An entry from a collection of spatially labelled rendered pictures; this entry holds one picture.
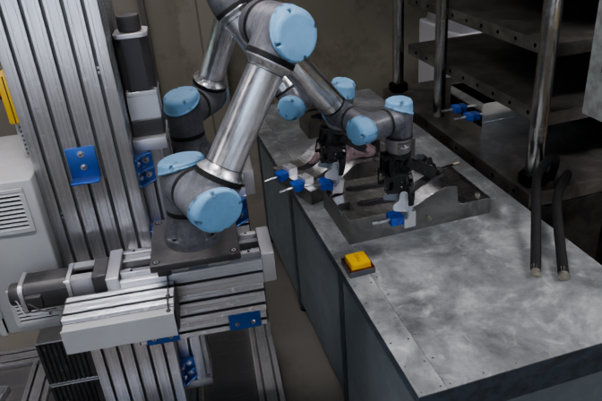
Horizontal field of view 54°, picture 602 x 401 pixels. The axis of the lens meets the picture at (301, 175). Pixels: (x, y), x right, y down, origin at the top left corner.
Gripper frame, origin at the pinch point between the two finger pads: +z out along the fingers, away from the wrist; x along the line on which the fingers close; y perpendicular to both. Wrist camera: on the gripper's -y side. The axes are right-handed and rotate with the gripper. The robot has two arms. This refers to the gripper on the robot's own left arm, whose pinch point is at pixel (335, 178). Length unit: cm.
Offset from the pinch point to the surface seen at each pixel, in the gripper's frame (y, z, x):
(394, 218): -7.2, -5.0, 30.5
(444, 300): -13, 5, 55
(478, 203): -44.1, 1.1, 19.5
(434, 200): -27.4, -1.3, 19.0
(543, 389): -29, 13, 82
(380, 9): -132, 25, -263
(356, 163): -14.5, 5.1, -16.2
